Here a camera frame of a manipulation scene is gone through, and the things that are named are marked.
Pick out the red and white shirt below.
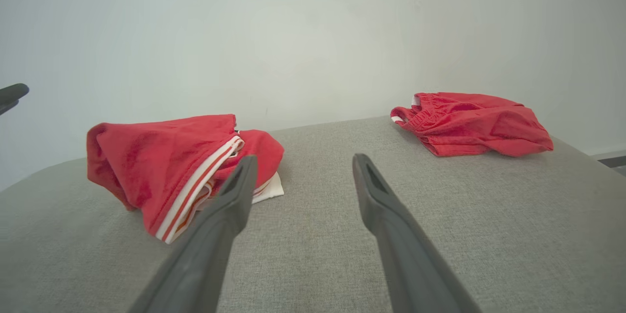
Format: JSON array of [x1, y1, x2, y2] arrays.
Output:
[[87, 114, 285, 244]]

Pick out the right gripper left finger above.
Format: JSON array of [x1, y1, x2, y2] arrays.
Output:
[[128, 155, 258, 313]]

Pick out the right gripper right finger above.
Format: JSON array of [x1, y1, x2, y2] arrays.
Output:
[[352, 154, 482, 313]]

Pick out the red shorts with white stripe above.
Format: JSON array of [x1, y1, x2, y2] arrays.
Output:
[[390, 92, 554, 157]]

